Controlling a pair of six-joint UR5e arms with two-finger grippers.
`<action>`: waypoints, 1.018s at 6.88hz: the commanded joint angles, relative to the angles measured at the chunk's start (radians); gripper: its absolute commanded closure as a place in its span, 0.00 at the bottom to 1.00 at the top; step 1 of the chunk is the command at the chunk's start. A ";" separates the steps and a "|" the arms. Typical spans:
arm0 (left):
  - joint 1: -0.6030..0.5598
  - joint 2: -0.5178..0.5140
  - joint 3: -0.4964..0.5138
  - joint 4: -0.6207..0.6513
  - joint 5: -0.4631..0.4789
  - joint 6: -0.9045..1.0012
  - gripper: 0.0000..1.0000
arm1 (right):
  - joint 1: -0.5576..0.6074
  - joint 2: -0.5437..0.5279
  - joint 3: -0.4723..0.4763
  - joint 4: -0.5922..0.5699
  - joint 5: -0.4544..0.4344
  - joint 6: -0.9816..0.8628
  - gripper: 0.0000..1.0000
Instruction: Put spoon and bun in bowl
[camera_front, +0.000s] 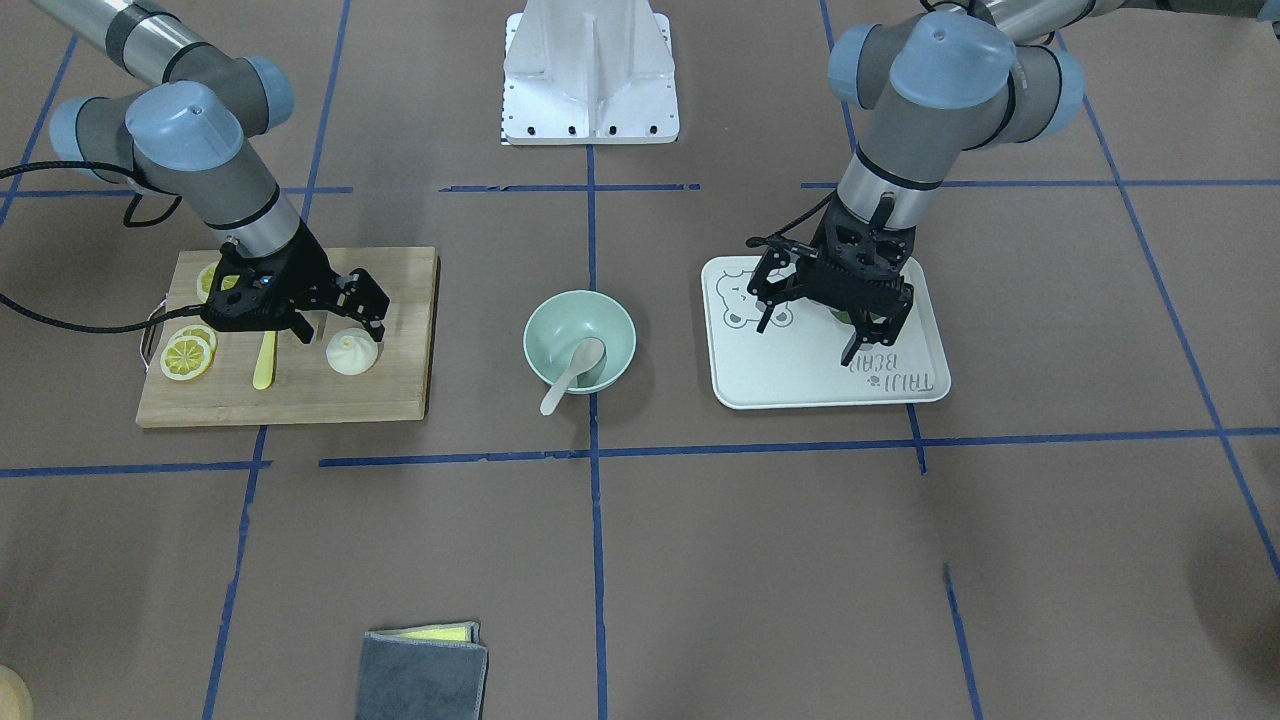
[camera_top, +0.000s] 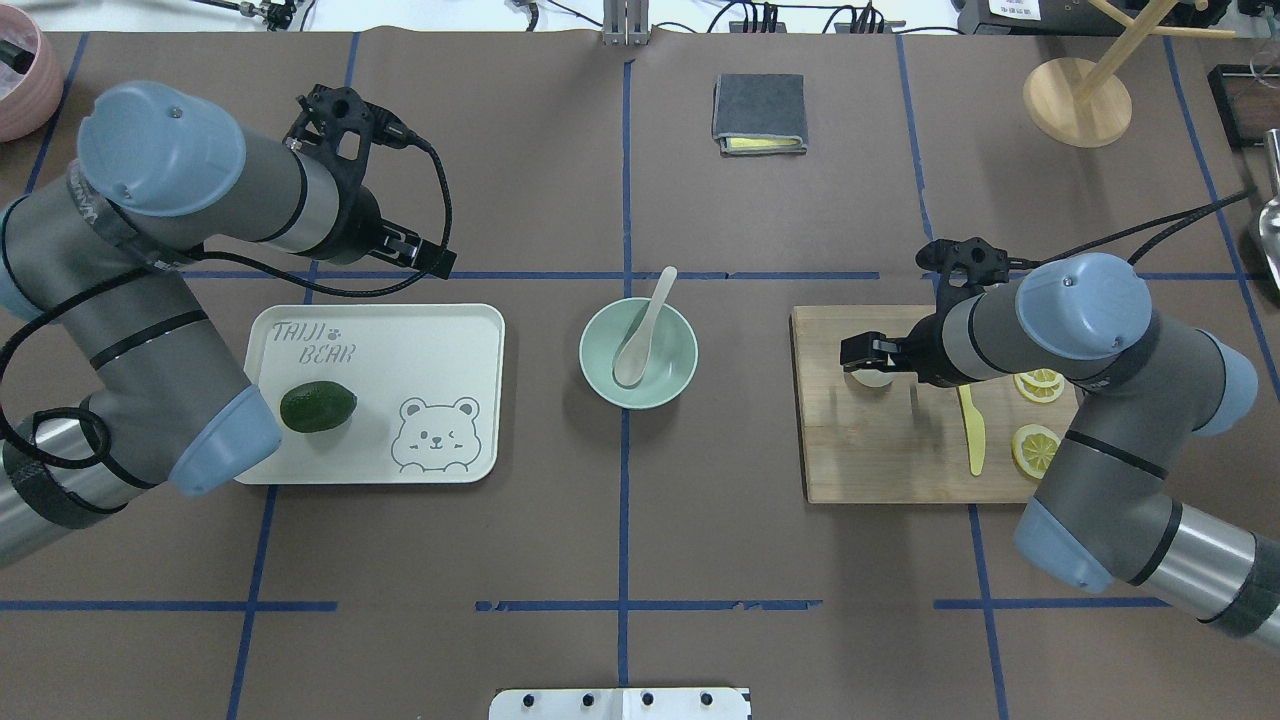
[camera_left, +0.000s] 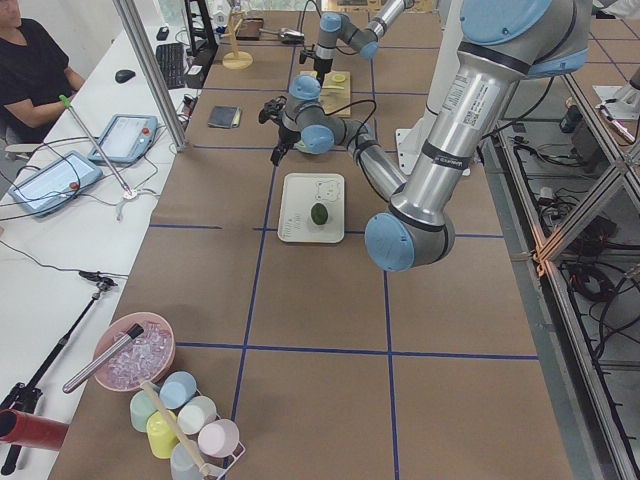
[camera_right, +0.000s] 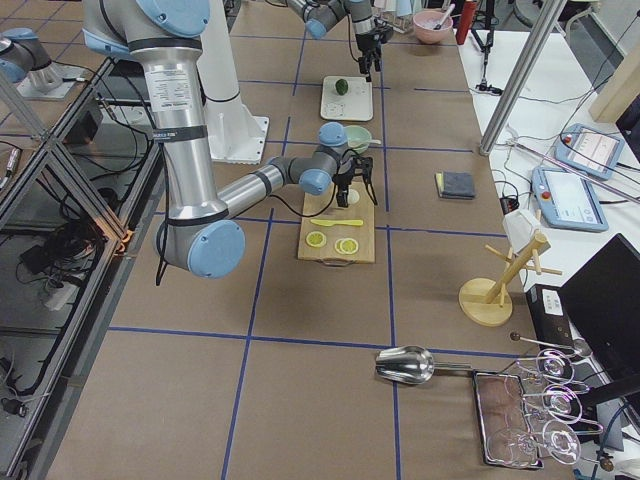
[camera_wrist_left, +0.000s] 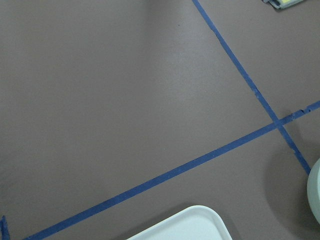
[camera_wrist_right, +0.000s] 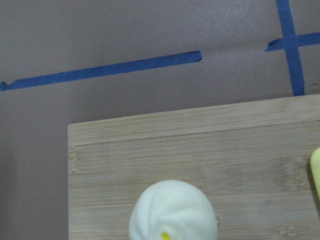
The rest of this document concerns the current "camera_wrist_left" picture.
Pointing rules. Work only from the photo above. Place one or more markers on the mint green bowl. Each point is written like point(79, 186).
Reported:
point(313, 190)

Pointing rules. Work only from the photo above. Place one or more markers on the white bear-print tray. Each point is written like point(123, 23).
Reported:
point(196, 222)

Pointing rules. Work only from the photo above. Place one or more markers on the grey folded cloth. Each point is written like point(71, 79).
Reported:
point(282, 4)

